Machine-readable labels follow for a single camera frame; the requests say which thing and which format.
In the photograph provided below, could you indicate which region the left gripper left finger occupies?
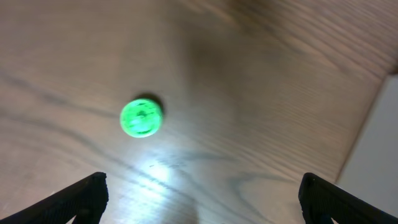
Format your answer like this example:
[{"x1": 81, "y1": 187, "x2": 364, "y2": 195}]
[{"x1": 1, "y1": 172, "x2": 109, "y2": 224}]

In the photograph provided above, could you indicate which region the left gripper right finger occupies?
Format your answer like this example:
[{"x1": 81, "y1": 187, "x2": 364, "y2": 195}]
[{"x1": 298, "y1": 172, "x2": 397, "y2": 224}]

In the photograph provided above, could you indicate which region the green ridged disc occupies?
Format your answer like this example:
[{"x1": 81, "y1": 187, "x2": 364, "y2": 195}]
[{"x1": 119, "y1": 98, "x2": 163, "y2": 138}]

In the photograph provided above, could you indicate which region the white cardboard box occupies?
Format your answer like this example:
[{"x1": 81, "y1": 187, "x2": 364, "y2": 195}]
[{"x1": 337, "y1": 75, "x2": 397, "y2": 217}]

